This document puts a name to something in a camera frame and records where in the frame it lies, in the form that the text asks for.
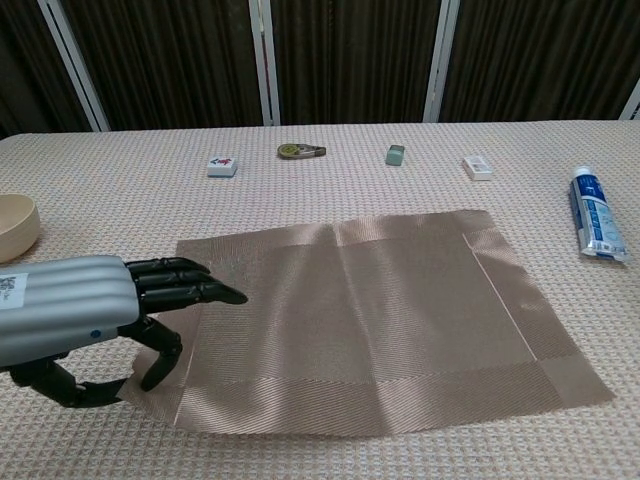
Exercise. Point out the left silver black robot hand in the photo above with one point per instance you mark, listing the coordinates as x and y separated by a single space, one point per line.
60 305

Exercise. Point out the pink beige bowl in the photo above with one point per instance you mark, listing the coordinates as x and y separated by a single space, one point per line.
17 235

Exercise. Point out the brown woven placemat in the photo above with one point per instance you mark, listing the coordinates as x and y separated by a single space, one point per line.
375 325

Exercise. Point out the beige waffle-weave tablecloth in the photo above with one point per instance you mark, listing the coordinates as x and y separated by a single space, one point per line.
125 200

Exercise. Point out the white mahjong tile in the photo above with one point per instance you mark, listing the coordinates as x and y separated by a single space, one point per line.
222 167

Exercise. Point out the black pleated curtain panel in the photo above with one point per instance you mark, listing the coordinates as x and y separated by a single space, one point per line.
165 60
350 60
25 60
540 55

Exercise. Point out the olive correction tape dispenser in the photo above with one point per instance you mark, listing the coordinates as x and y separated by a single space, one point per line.
295 151

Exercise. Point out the small green eraser block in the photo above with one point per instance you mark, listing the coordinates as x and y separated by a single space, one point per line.
395 155

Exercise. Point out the small white printed box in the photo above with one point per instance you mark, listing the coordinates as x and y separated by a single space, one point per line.
478 168

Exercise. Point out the blue white toothpaste tube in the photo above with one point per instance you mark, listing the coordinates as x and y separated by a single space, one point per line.
597 220

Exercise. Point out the aluminium screen post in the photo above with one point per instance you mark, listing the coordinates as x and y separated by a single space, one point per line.
440 65
632 105
75 67
265 65

